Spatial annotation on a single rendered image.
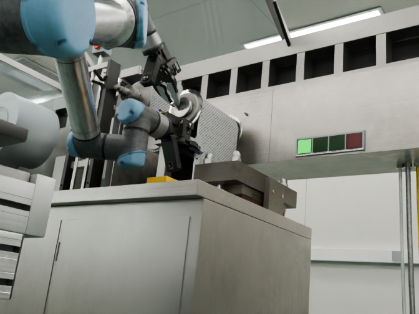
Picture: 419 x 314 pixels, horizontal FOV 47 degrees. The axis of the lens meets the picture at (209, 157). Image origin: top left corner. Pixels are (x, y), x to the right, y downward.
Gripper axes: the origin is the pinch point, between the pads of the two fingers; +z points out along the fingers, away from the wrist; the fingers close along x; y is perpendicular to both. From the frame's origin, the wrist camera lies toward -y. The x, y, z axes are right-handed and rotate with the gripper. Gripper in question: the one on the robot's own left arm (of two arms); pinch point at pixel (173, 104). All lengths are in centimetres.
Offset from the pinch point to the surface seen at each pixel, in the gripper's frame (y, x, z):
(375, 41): 51, -55, 11
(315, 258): 155, 63, 216
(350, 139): 18, -49, 32
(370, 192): 200, 20, 184
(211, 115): 5.8, -8.3, 9.1
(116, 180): -13.1, 30.1, 20.5
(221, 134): 6.8, -8.3, 17.3
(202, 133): -2.3, -8.3, 11.4
